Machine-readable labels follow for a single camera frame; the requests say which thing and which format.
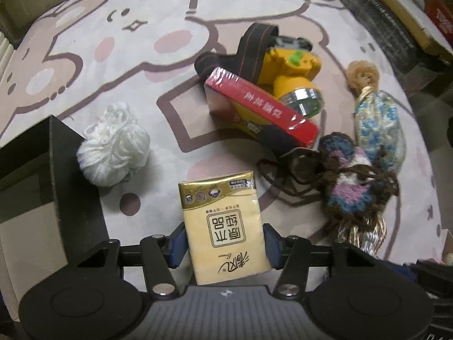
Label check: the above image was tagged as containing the blue white crochet pouch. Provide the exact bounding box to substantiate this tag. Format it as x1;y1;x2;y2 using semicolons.
354;85;406;173

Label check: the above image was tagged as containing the yellow headlamp with black strap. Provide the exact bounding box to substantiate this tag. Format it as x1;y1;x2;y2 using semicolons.
193;22;325;119

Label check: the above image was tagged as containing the cardboard box with white top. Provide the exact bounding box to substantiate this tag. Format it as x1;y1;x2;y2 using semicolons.
382;0;452;62

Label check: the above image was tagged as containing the cartoon bear bed sheet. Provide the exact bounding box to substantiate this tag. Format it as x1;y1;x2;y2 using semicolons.
1;0;445;263

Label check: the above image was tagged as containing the black plastic wrapped bundle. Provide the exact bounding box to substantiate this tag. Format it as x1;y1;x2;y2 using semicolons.
340;0;425;75

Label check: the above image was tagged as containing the purple blue brown crochet piece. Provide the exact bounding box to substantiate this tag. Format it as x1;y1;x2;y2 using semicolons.
257;132;400;256

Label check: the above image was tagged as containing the white yarn ball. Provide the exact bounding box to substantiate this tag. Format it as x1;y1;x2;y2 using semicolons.
77;102;151;187

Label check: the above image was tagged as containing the yellow tissue pack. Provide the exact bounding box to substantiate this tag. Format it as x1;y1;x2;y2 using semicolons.
179;171;271;286

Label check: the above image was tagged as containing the red Tuborg carton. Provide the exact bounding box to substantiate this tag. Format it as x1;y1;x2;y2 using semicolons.
425;0;453;44

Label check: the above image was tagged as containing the black storage box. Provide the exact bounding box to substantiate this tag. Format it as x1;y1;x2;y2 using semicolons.
0;114;109;269

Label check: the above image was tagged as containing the red book box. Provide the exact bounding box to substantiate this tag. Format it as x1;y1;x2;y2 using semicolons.
204;67;319;154

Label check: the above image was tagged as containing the beige fabric flower hair clip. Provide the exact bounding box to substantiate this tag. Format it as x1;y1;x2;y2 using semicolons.
345;61;380;92

